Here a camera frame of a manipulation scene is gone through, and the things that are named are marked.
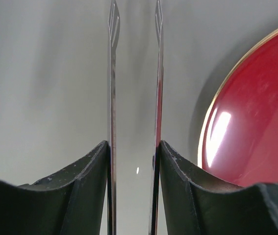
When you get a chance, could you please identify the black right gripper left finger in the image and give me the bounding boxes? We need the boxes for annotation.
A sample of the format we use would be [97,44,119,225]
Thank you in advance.
[0,141,108,235]

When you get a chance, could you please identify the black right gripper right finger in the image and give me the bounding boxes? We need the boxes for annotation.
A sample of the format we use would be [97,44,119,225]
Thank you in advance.
[160,141,278,235]

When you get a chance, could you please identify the metal serving tongs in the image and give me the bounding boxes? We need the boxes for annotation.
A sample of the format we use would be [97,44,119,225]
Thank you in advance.
[107,0,164,235]

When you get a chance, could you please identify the round dark red plate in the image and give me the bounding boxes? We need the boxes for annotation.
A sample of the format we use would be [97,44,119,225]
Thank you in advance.
[198,29,278,187]

